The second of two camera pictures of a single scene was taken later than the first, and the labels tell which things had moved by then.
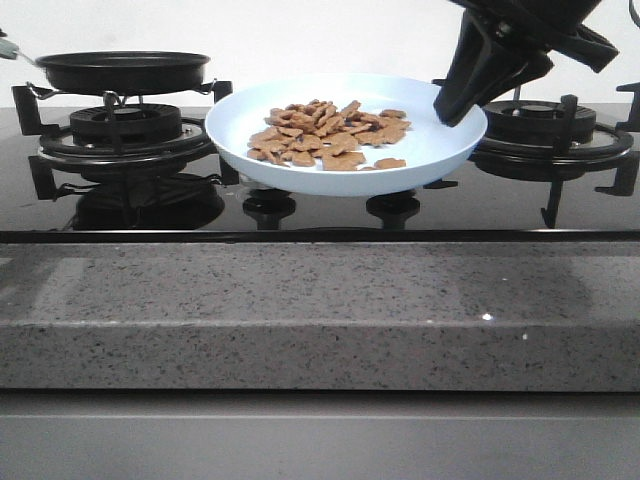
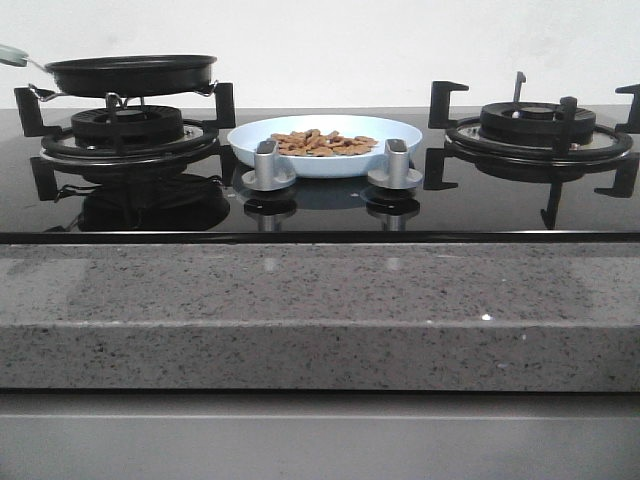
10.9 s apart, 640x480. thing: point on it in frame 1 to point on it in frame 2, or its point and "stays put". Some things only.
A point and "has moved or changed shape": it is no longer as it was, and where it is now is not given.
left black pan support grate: [197, 145] stays put
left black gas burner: [126, 124] stays put
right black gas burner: [533, 121] stays put
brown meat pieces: [327, 135] has moved or changed shape
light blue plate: [426, 146] to [322, 146]
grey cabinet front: [181, 434] stays put
